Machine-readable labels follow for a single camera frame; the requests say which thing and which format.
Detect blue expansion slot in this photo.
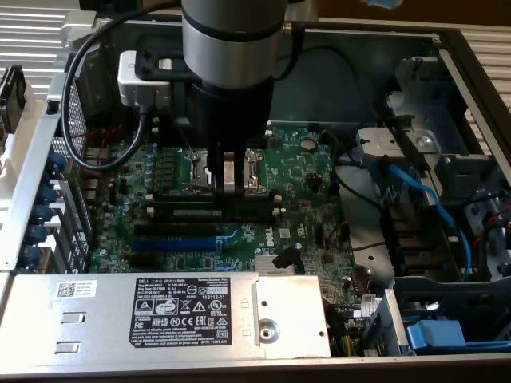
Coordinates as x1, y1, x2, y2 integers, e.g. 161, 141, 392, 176
130, 237, 219, 253

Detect black ribbed bracket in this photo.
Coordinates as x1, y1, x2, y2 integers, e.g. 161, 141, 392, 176
378, 201, 466, 277

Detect black camera bracket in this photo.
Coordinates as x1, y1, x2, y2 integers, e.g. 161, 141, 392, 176
133, 48, 200, 83

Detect long black expansion slot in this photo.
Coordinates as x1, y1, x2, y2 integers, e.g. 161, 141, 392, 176
133, 222, 217, 238

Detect blue card slot latch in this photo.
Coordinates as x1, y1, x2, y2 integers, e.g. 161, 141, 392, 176
46, 153, 67, 175
19, 245, 41, 267
31, 203, 55, 224
39, 181, 61, 203
26, 225, 47, 247

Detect grey blue drive cage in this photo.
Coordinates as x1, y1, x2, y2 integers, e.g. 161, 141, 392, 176
361, 274, 511, 357

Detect silver metal disk bay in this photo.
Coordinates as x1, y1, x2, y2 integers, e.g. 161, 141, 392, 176
355, 55, 511, 280

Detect black camera cable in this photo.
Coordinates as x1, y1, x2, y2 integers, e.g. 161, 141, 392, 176
59, 7, 152, 172

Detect black graphics card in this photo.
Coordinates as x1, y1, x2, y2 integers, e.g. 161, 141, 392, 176
0, 65, 28, 136

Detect red and black wires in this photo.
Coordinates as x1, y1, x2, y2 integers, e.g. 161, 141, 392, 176
470, 190, 511, 240

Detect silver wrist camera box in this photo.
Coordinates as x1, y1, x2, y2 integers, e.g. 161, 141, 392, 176
117, 49, 173, 108

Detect black cable brass connector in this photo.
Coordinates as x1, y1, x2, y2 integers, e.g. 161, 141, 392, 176
280, 20, 307, 83

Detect black curved wire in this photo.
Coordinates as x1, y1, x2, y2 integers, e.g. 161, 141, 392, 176
334, 173, 386, 219

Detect red and black fan wire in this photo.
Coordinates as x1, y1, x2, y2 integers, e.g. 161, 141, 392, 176
69, 122, 125, 191

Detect thin metal locking lever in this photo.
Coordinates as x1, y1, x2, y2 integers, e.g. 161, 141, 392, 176
169, 107, 196, 155

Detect black flat strap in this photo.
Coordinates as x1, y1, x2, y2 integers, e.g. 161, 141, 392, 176
382, 97, 434, 173

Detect yellow green wire bundle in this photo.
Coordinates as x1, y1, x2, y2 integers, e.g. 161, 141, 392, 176
325, 302, 365, 358

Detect green Dell motherboard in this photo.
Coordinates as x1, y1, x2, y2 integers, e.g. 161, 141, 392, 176
85, 124, 378, 320

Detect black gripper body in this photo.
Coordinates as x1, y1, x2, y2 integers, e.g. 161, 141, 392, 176
186, 79, 277, 156

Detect black wire plug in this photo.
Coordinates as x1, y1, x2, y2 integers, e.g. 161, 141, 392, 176
271, 246, 299, 269

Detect silver CPU socket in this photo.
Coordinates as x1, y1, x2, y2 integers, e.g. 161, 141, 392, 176
181, 148, 269, 197

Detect blue SATA wire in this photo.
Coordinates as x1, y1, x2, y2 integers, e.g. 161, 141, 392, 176
369, 157, 476, 282

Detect open black silver PC case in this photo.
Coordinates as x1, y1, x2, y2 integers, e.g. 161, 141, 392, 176
0, 10, 511, 378

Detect blue plastic drive latch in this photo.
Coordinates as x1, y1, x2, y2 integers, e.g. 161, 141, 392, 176
406, 318, 467, 355

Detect metal port block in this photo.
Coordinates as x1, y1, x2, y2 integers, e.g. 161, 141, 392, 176
78, 146, 111, 203

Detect short black expansion slot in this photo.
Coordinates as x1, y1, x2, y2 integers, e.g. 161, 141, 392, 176
129, 254, 156, 269

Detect thin black wire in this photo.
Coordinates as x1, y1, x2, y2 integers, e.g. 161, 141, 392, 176
275, 45, 360, 124

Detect silver chipset heatsink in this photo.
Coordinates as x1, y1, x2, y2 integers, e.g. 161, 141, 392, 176
254, 255, 307, 275

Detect silver power supply unit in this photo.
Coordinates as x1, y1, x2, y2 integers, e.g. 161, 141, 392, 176
0, 270, 333, 362

